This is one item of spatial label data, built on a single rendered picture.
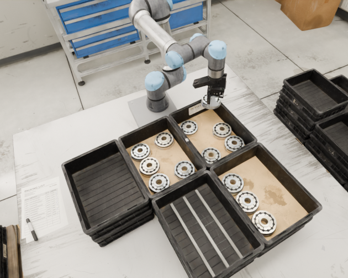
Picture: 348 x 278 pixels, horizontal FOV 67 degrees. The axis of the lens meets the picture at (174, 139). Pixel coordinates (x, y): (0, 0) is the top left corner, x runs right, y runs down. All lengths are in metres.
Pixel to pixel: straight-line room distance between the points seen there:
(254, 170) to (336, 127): 1.09
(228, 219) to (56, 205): 0.91
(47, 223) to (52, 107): 1.84
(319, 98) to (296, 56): 1.31
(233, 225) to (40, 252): 0.92
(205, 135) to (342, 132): 1.18
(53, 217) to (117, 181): 0.40
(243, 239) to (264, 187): 0.27
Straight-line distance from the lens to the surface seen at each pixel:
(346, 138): 2.29
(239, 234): 1.23
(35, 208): 1.63
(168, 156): 1.39
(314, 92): 2.36
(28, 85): 3.64
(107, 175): 1.40
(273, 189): 1.34
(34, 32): 3.93
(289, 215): 1.31
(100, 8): 2.95
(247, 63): 3.32
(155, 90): 1.57
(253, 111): 1.79
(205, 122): 1.53
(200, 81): 1.30
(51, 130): 1.91
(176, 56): 1.15
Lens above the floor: 1.99
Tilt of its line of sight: 53 degrees down
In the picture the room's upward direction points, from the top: 7 degrees counter-clockwise
